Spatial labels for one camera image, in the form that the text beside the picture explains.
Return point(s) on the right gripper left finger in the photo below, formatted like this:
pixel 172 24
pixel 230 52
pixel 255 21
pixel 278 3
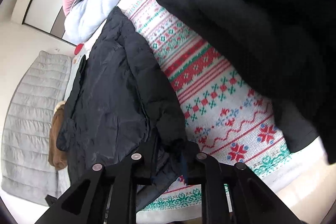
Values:
pixel 105 194

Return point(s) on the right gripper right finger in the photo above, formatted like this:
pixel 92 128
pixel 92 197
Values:
pixel 232 193

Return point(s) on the black quilted jacket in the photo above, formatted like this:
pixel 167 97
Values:
pixel 119 98

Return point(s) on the white bed sheet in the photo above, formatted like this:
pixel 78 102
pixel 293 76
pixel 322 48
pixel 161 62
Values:
pixel 312 191

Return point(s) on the patterned knit blanket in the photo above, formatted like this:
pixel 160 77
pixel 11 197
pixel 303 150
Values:
pixel 223 115

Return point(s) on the red small object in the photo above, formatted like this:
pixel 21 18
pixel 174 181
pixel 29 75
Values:
pixel 78 48

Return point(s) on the black fleece garment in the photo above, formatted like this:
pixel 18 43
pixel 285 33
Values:
pixel 284 50

